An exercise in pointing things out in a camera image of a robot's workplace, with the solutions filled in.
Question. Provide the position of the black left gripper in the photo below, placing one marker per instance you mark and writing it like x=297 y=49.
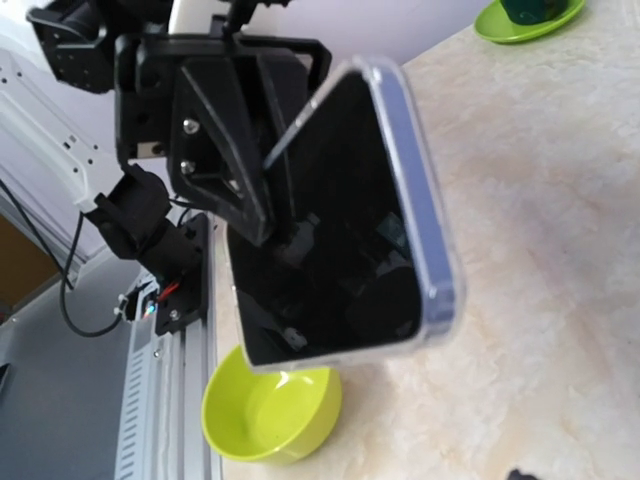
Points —
x=218 y=106

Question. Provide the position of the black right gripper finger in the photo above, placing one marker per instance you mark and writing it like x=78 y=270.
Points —
x=517 y=474

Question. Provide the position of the clear phone case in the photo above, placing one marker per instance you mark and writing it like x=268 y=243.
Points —
x=430 y=210

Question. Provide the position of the blue smartphone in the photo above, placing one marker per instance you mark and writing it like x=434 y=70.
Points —
x=330 y=225

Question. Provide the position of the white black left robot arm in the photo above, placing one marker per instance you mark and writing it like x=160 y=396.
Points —
x=58 y=100

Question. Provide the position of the green bowl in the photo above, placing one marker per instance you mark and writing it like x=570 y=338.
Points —
x=271 y=418

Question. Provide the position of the green saucer plate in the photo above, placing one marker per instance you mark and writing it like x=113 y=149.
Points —
x=511 y=22

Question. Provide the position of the dark green mug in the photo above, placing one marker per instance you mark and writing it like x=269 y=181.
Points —
x=532 y=12

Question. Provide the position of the front aluminium rail base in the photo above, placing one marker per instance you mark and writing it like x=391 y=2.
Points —
x=160 y=434

